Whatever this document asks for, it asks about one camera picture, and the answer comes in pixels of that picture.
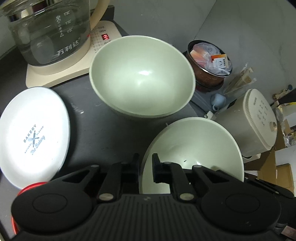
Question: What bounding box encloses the pale green bowl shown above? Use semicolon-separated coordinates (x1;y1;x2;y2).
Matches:
89;35;196;118
139;117;244;194

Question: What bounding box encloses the red and black bowl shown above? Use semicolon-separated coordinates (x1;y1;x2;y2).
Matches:
11;182;47;235

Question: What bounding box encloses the white bakery logo plate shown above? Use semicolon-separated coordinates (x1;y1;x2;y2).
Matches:
1;87;70;189

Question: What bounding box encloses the light blue cup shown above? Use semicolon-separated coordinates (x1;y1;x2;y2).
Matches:
210;93;227;111

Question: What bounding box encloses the white air fryer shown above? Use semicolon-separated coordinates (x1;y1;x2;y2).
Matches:
214;89;278;157

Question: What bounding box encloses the cardboard box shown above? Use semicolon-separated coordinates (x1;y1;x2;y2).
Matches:
257;149;295;194

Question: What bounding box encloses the brown pot with packets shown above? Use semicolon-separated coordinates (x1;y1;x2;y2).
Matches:
186;40;233;86

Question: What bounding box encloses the glass electric kettle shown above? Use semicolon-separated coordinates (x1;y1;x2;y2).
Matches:
1;1;109;67

